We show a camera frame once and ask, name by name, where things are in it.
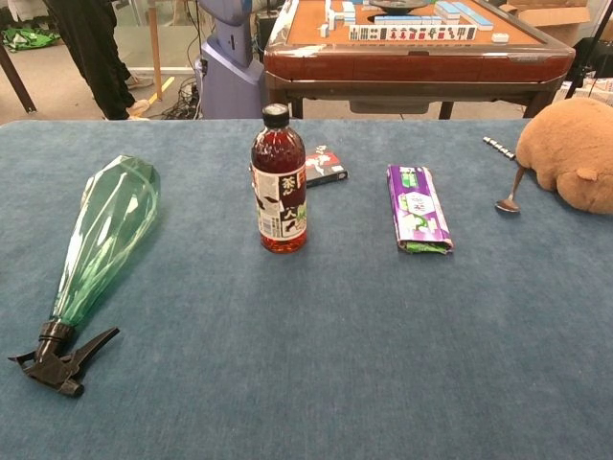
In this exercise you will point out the green glass bottle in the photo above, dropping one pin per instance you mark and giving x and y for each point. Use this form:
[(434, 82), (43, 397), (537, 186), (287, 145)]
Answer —
[(110, 225)]

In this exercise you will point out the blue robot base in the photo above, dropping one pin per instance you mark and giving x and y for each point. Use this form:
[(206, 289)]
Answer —
[(225, 81)]

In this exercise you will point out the tea bottle with black cap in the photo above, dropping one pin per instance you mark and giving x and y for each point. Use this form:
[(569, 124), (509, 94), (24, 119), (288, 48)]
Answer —
[(278, 158)]

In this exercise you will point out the black tripod stand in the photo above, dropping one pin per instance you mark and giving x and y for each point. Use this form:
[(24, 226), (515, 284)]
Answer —
[(588, 48)]

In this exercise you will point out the red snack packet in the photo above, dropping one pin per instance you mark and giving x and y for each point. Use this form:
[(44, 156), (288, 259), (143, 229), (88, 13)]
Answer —
[(326, 167)]

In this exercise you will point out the purple toothpaste box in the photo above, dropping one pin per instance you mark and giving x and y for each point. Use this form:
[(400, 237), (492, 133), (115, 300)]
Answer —
[(421, 211)]

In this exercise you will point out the blue tablecloth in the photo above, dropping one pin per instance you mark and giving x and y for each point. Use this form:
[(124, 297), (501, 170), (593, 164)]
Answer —
[(306, 359)]

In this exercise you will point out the brown automatic mahjong table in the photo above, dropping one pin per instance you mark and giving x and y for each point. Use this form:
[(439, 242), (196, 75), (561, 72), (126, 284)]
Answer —
[(407, 67)]

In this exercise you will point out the metal spoon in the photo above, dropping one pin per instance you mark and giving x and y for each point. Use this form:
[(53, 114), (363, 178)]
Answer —
[(507, 206)]

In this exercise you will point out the face-up mahjong tile row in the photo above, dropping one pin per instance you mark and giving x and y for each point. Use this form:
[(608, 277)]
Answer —
[(412, 33)]

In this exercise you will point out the black mahjong centre dish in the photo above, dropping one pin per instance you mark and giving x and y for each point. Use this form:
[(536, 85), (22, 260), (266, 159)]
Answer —
[(397, 5)]

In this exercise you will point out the single white mahjong tile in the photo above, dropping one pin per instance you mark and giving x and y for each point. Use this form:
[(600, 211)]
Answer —
[(500, 38)]

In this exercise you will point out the brown capybara plush toy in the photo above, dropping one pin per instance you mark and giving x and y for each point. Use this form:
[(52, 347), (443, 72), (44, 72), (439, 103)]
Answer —
[(570, 144)]

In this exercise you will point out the person's white shoe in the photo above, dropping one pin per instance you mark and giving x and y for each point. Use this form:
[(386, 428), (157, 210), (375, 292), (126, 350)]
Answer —
[(96, 48)]

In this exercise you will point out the white printed boxes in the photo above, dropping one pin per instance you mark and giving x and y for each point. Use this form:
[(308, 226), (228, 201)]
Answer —
[(596, 88)]

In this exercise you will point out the dark table leg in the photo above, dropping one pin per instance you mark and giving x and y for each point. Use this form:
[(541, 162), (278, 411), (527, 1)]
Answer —
[(19, 81)]

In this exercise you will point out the cardboard box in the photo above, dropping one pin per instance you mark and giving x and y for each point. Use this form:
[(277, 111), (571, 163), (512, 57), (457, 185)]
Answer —
[(551, 16)]

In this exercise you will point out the green bag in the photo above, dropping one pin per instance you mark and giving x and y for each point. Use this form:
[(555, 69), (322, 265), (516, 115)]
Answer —
[(29, 38)]

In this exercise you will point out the wooden post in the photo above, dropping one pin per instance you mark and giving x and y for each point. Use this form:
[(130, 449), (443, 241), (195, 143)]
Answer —
[(154, 48)]

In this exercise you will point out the blue-backed mahjong tile wall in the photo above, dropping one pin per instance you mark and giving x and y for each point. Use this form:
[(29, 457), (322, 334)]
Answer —
[(462, 12)]

